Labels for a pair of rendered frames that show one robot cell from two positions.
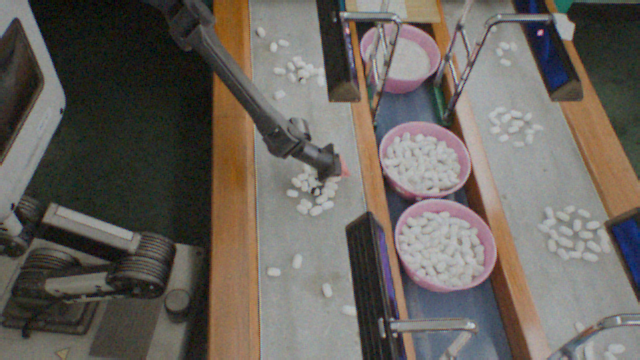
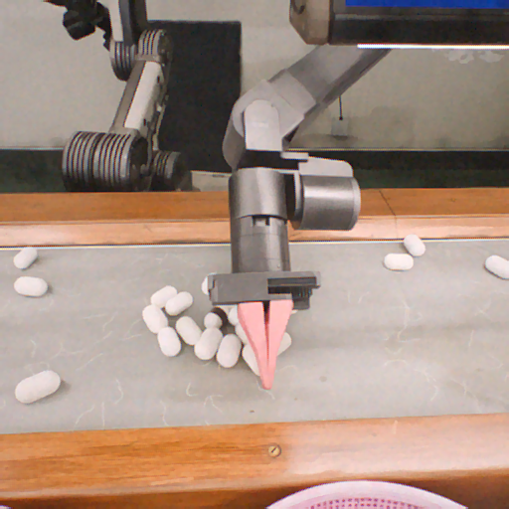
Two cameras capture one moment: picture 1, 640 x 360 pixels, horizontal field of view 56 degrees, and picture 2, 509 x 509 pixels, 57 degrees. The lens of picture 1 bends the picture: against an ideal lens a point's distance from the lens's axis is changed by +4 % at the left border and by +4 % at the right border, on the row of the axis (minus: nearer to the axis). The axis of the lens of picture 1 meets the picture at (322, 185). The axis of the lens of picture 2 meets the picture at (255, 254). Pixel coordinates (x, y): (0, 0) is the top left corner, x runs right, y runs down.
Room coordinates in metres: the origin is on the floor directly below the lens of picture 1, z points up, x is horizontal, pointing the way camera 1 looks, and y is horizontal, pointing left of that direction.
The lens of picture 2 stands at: (1.01, -0.34, 1.09)
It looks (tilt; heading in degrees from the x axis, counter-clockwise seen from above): 35 degrees down; 100
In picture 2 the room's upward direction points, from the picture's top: 1 degrees clockwise
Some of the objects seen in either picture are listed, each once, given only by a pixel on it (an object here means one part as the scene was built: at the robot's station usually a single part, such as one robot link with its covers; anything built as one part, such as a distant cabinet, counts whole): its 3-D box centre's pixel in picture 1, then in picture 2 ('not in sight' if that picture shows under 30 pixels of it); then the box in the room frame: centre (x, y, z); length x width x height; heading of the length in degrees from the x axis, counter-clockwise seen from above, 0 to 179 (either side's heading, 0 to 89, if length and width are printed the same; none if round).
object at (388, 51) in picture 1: (353, 58); not in sight; (1.29, -0.02, 0.90); 0.20 x 0.19 x 0.45; 14
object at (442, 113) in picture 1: (485, 59); not in sight; (1.39, -0.41, 0.90); 0.20 x 0.19 x 0.45; 14
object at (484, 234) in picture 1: (440, 250); not in sight; (0.81, -0.35, 0.72); 0.27 x 0.27 x 0.10
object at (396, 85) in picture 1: (397, 61); not in sight; (1.51, -0.17, 0.72); 0.27 x 0.27 x 0.10
